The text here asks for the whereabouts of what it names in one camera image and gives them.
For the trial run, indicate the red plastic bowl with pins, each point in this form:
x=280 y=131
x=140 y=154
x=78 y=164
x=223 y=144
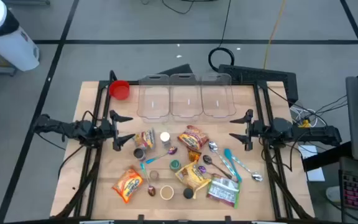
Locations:
x=119 y=90

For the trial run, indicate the purple iridescent spoon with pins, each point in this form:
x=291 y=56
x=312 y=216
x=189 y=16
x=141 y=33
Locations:
x=201 y=170

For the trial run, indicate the white lid spice jar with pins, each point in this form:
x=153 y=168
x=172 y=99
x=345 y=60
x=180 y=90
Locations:
x=165 y=137

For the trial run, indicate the black aluminium table frame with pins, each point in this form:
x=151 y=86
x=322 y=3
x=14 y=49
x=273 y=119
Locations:
x=103 y=84

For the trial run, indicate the gold lid furikake jar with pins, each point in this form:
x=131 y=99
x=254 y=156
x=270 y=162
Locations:
x=167 y=193

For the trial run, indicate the black table clamp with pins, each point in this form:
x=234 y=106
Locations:
x=227 y=218
x=140 y=217

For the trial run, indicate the green white ramen packet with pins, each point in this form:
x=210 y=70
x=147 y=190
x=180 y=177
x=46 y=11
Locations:
x=222 y=191

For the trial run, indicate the green lid spice jar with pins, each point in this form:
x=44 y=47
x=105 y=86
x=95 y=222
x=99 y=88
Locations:
x=175 y=165

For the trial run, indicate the white paper sheet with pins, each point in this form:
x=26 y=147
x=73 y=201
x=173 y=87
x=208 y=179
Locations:
x=315 y=174

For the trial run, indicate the black vented panel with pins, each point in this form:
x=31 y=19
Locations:
x=259 y=74

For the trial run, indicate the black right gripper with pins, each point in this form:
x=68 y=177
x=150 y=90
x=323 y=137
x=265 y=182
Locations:
x=258 y=130

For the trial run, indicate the orange Maruchan ramen packet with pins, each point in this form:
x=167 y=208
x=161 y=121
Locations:
x=127 y=185

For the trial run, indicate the black wedge panel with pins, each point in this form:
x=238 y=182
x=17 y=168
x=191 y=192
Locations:
x=179 y=70

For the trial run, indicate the yellow Maruchan ramen packet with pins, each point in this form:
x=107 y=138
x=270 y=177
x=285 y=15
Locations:
x=193 y=179

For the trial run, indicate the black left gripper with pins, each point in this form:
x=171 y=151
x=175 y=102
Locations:
x=107 y=129

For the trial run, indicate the red orange ramen packet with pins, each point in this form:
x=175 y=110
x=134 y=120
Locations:
x=194 y=137

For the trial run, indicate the white computer mouse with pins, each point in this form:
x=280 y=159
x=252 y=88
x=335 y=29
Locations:
x=332 y=194

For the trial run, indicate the blue-edged beef ramen packet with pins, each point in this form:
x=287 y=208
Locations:
x=145 y=139

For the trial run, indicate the black lid glass jar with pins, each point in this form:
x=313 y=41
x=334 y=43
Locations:
x=139 y=154

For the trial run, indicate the clear plastic bin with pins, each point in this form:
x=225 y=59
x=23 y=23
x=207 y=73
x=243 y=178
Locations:
x=218 y=107
x=154 y=105
x=186 y=107

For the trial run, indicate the brown lid small jar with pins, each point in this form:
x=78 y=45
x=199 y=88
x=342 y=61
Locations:
x=154 y=175

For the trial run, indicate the yellow connector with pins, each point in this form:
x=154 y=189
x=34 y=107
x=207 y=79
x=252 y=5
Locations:
x=305 y=124

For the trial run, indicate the black lid chili powder jar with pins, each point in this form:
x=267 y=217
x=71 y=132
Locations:
x=188 y=193

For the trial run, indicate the small orange seasoning packet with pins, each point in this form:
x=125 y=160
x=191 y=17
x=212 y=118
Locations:
x=194 y=155

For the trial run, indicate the white trash can black bag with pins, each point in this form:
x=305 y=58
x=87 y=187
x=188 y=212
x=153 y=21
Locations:
x=11 y=46

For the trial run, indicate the black desk beam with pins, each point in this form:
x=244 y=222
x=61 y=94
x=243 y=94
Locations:
x=325 y=157

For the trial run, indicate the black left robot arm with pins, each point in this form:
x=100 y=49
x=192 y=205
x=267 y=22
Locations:
x=73 y=129

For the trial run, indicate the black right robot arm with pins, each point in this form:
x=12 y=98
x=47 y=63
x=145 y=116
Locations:
x=315 y=132

